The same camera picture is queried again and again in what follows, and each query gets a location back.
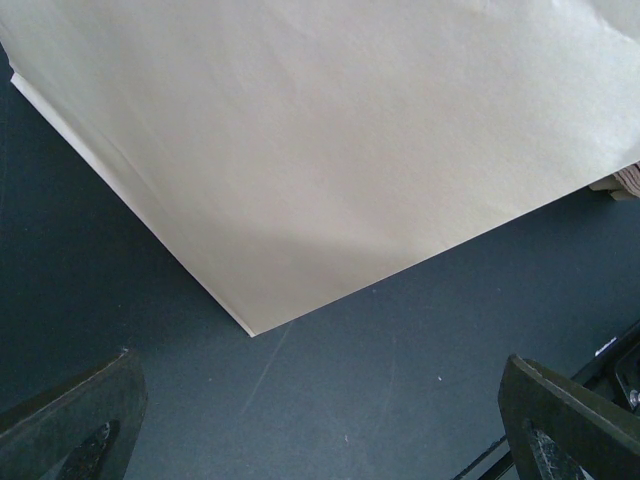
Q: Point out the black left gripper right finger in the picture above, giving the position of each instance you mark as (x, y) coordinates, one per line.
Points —
(557, 429)

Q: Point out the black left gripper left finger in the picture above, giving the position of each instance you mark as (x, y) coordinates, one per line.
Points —
(84, 428)

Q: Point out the cream paper bag with handles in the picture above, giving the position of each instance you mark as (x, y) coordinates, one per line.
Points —
(290, 153)

